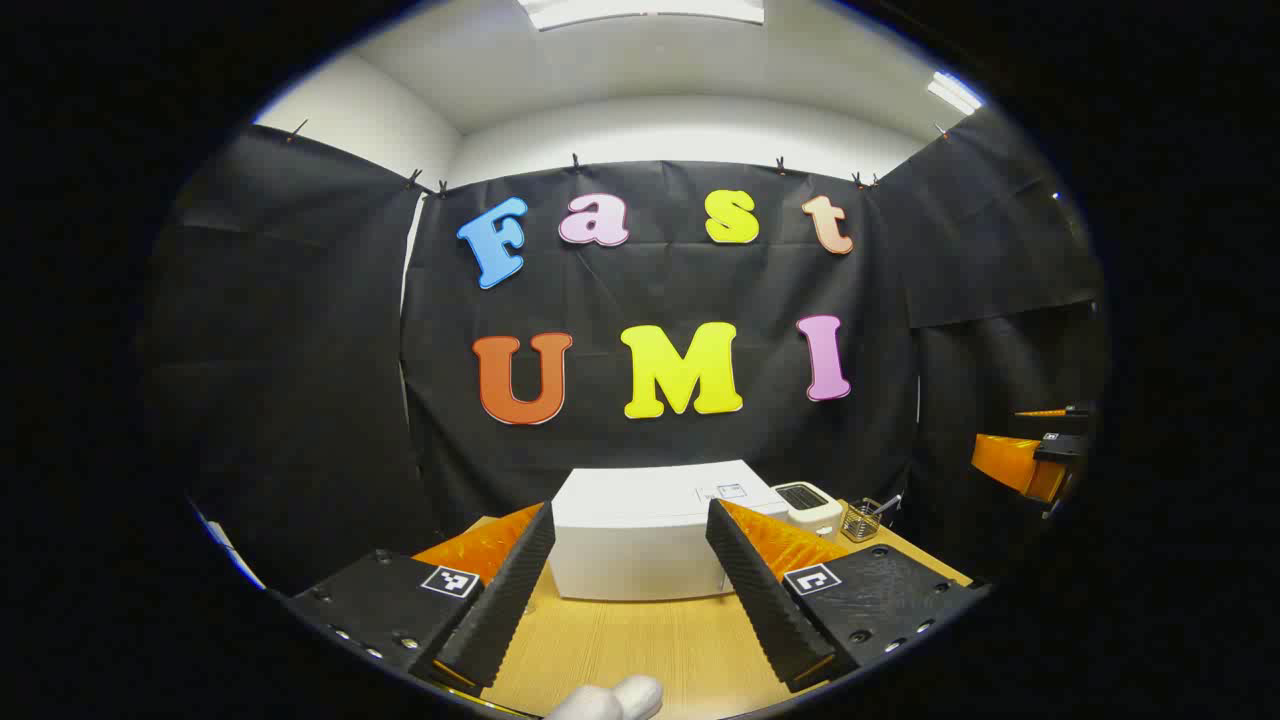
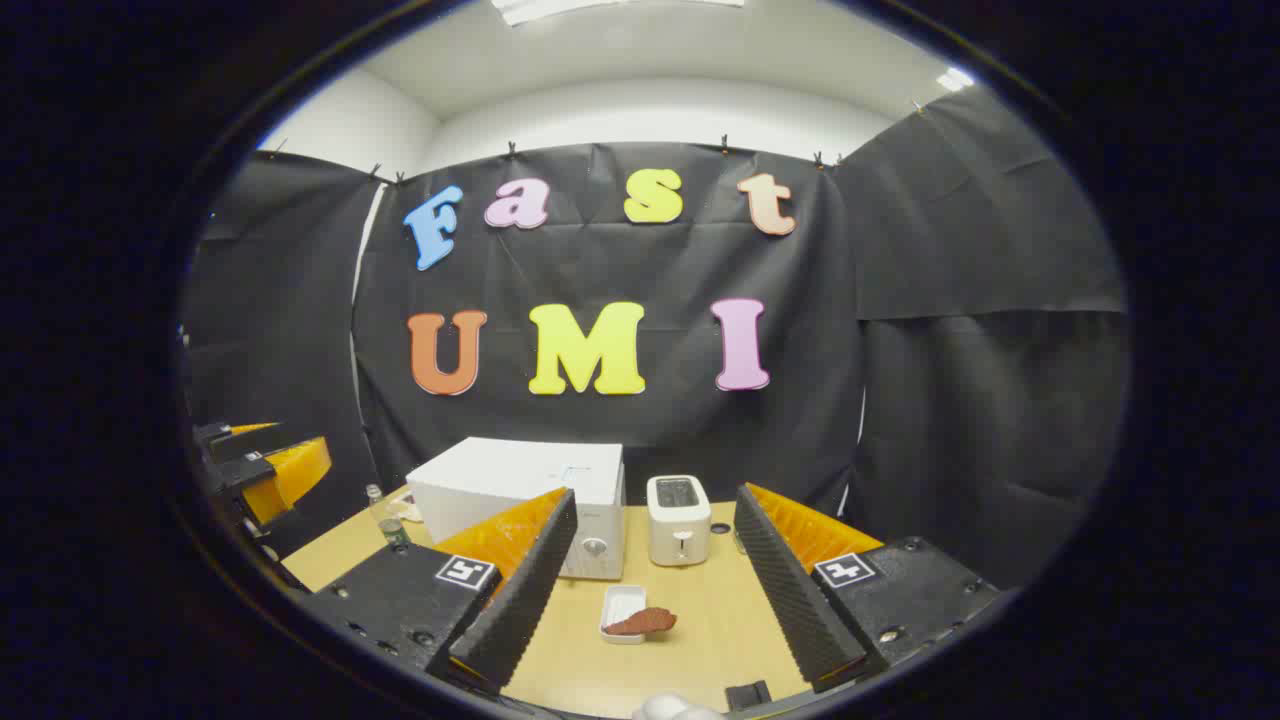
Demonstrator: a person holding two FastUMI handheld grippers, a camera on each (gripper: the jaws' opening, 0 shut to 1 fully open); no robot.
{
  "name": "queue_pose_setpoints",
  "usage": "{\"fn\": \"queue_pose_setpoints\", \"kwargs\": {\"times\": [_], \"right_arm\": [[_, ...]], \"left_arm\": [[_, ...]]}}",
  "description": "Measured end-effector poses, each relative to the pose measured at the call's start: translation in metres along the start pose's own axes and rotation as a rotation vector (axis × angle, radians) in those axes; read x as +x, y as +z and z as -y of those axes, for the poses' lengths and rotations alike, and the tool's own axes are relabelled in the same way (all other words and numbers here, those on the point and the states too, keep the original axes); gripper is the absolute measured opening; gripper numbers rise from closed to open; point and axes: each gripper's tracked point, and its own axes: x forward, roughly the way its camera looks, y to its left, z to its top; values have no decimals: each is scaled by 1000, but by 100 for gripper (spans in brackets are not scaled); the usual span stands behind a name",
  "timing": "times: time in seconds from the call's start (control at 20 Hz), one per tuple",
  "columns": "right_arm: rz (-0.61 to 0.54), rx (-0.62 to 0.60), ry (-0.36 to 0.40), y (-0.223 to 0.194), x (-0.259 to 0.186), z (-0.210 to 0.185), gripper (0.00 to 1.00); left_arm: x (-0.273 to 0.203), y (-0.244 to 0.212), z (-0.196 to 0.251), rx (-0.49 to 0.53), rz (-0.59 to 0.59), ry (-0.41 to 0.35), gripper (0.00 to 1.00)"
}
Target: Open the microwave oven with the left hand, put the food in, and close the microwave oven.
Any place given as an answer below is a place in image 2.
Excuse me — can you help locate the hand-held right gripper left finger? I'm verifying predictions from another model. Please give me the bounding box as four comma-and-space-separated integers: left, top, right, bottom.
298, 487, 580, 696

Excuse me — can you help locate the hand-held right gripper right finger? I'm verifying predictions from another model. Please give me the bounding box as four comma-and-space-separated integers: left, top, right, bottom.
733, 482, 1003, 694

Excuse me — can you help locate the white microwave oven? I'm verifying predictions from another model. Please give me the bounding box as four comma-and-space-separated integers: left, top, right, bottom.
405, 437, 628, 582

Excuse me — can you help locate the glass bottle with green label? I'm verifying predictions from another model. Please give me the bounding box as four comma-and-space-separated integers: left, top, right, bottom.
365, 484, 411, 548

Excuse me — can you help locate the white rectangular tray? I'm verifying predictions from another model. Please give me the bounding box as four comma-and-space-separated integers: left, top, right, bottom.
599, 585, 649, 645

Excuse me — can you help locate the white toaster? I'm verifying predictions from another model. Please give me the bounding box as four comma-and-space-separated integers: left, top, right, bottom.
646, 474, 713, 568

